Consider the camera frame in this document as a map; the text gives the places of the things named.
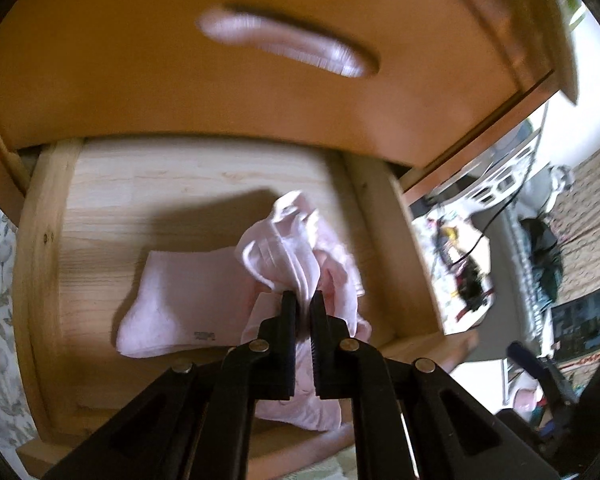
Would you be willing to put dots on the closed wooden drawer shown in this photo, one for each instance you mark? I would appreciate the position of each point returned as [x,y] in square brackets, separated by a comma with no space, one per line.
[130,85]

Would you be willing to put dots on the brown patterned mat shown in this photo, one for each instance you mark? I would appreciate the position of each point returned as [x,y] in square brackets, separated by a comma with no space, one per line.
[590,210]

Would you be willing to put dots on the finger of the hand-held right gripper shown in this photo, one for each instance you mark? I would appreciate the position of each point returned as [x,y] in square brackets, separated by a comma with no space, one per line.
[525,355]

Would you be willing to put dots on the dark cloth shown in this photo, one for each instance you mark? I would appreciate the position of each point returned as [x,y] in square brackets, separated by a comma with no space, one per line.
[542,250]

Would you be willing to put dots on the pale pink sock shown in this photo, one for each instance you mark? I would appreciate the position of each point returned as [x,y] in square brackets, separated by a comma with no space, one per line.
[180,305]

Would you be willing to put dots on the pink underwear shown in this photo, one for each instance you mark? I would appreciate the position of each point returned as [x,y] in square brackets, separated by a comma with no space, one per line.
[280,255]

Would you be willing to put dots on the wooden drawer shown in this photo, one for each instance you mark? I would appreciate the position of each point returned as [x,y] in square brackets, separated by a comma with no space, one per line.
[130,85]
[130,195]

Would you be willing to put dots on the wooden nightstand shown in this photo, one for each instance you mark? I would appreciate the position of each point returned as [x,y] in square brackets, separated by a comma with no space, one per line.
[530,20]

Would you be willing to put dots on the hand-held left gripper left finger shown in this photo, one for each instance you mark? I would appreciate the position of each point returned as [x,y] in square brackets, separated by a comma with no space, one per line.
[287,320]

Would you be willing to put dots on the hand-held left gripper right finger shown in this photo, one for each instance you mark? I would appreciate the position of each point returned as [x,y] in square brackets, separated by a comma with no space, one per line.
[322,325]

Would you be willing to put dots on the white openwork rack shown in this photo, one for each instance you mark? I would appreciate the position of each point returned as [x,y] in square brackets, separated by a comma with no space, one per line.
[500,180]

